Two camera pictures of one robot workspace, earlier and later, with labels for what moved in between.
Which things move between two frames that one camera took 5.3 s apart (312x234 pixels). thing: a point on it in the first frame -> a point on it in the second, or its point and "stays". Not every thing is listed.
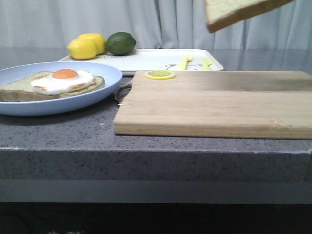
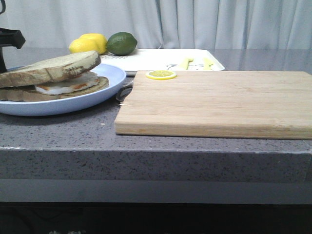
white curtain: x=153 y=24 stays
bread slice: x=221 y=13 -> x=55 y=69
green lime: x=120 y=43 stays
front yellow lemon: x=82 y=48 stays
